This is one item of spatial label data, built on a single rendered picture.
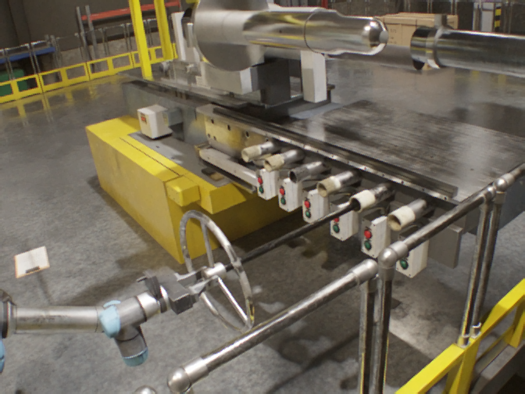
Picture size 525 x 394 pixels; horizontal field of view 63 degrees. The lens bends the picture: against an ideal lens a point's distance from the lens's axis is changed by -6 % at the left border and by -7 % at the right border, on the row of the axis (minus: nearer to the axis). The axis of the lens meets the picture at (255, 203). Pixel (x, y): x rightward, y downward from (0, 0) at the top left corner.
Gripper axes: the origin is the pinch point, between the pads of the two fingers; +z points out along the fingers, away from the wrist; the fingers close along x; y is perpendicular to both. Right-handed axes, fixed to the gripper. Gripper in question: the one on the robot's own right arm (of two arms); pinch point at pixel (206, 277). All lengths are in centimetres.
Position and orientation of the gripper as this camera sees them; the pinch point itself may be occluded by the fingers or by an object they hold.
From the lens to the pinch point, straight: 130.1
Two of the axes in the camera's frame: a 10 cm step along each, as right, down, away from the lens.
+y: 1.3, 9.0, 4.2
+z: 8.1, -3.4, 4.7
